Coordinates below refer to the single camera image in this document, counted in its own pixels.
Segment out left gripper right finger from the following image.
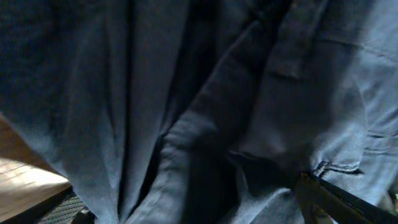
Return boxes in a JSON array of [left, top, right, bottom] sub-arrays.
[[294, 173, 397, 224]]

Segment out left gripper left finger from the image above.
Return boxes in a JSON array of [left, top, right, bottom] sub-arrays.
[[37, 195, 95, 224]]

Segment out dark navy shorts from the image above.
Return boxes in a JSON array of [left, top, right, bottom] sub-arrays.
[[1, 0, 397, 223]]

